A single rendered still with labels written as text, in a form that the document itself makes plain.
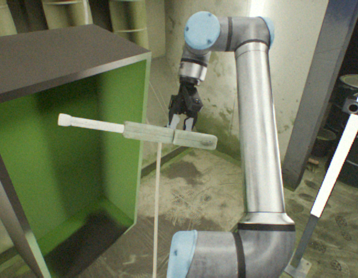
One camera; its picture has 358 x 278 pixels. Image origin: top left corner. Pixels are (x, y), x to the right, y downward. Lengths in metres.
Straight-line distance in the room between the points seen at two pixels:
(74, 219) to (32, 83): 1.25
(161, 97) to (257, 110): 2.48
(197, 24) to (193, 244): 0.52
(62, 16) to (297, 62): 1.87
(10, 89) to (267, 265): 0.69
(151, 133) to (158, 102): 2.24
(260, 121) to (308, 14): 1.80
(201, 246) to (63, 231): 1.40
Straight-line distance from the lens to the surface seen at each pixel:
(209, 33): 0.69
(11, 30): 2.05
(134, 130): 0.74
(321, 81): 2.36
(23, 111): 1.22
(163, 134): 0.76
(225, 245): 0.52
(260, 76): 0.64
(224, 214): 2.43
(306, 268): 2.34
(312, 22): 2.33
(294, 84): 2.43
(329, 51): 2.31
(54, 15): 2.16
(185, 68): 0.81
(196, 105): 0.74
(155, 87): 3.02
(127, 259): 2.17
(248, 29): 0.72
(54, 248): 1.79
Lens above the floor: 1.85
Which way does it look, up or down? 32 degrees down
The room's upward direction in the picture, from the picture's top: straight up
